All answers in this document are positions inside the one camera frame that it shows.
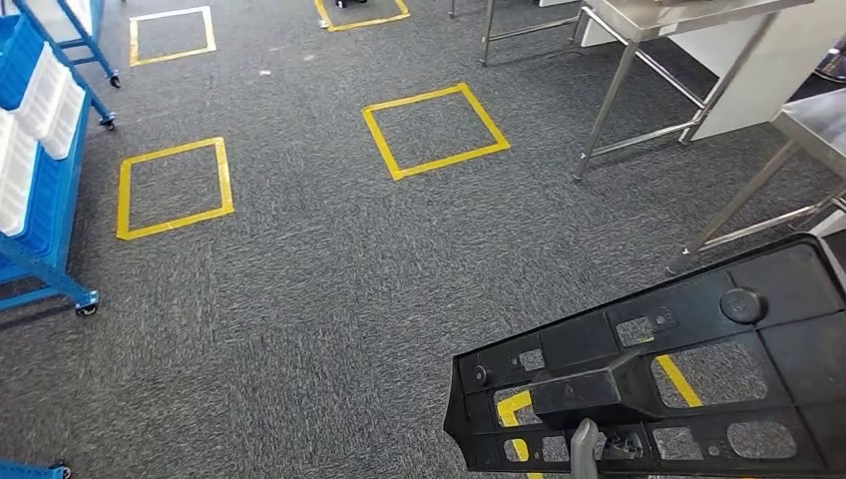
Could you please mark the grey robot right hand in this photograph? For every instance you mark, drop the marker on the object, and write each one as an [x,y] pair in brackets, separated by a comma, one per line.
[583,453]

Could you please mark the black plastic plate part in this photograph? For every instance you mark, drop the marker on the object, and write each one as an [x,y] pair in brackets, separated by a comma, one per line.
[813,357]

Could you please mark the stainless steel workbench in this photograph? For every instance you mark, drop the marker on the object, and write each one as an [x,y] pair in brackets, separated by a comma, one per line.
[819,122]

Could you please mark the white cabinet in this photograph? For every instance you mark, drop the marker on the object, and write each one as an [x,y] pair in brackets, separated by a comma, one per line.
[780,86]

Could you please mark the stainless steel table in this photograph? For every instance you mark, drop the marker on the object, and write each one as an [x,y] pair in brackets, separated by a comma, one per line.
[488,33]
[661,16]

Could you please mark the blue metal wheeled rack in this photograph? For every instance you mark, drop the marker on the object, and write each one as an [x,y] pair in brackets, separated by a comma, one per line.
[59,284]
[33,471]
[99,59]

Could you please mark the blue plastic crate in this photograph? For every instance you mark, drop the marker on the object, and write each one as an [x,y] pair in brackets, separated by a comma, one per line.
[56,198]
[20,59]

